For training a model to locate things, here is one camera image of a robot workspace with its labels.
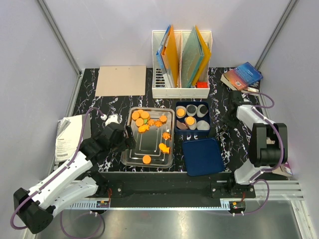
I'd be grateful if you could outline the black sandwich cookie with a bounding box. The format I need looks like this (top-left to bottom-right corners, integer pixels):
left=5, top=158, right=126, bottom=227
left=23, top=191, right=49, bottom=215
left=198, top=105, right=208, bottom=115
left=187, top=105, right=197, bottom=114

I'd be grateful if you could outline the orange round cookie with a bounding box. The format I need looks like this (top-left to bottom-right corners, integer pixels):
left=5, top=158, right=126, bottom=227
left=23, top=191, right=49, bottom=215
left=176, top=108, right=186, bottom=119
left=141, top=111, right=150, bottom=120
left=135, top=118, right=145, bottom=127
left=185, top=117, right=196, bottom=126
left=142, top=155, right=152, bottom=164
left=132, top=111, right=140, bottom=120

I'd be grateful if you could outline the blue tin lid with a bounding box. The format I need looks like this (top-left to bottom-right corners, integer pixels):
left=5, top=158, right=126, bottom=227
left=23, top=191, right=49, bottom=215
left=182, top=138, right=225, bottom=176

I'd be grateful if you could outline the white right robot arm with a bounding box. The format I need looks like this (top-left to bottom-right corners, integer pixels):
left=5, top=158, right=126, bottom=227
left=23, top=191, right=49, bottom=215
left=218, top=91, right=288, bottom=198

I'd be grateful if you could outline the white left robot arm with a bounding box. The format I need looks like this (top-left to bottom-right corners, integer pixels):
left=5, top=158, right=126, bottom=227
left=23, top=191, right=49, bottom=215
left=10, top=122, right=136, bottom=234

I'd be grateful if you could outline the lower paperback book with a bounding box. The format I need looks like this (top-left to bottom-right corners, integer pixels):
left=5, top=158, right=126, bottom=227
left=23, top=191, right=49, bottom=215
left=220, top=74, right=260, bottom=94

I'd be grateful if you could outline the orange star cookie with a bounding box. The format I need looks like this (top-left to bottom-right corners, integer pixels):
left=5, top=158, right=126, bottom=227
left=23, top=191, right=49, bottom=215
left=138, top=124, right=150, bottom=133

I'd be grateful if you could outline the blue paperback book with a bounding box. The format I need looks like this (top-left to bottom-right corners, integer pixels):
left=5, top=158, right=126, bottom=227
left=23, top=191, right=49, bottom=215
left=223, top=62, right=263, bottom=91

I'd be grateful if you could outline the steel baking tray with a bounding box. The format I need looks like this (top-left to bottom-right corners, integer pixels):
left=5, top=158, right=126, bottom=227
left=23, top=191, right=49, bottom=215
left=121, top=107, right=175, bottom=168

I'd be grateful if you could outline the orange fish cookie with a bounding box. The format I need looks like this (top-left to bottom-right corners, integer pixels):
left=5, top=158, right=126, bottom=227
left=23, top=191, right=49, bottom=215
left=159, top=143, right=170, bottom=154

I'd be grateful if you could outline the red small box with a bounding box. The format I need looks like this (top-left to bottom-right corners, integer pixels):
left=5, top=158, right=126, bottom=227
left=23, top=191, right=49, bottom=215
left=196, top=82, right=208, bottom=89

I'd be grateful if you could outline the white paper manual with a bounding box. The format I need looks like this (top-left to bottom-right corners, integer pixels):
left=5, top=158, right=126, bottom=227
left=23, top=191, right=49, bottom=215
left=55, top=115, right=85, bottom=163

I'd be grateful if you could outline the blue cookie tin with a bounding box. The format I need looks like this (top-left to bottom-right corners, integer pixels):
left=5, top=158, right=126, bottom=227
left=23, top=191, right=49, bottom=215
left=174, top=101, right=211, bottom=137

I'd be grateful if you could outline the yellow folder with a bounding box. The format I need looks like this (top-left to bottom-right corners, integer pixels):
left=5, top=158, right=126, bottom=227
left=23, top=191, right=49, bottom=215
left=191, top=26, right=211, bottom=87

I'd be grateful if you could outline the tan clipboard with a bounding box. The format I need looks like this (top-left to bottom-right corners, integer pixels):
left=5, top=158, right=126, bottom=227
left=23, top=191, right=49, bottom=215
left=95, top=66, right=147, bottom=97

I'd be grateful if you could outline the teal folder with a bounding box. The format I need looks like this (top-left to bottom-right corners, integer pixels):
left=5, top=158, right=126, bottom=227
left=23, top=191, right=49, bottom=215
left=181, top=26, right=201, bottom=88

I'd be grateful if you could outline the white file organizer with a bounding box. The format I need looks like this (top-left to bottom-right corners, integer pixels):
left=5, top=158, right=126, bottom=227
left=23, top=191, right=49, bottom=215
left=151, top=30, right=214, bottom=100

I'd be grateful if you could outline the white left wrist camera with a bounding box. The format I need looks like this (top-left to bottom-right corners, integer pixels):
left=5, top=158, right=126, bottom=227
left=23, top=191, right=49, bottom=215
left=105, top=114, right=121, bottom=126

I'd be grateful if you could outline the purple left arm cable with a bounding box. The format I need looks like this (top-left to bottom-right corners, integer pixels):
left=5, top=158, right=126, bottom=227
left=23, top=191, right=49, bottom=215
left=9, top=107, right=109, bottom=239

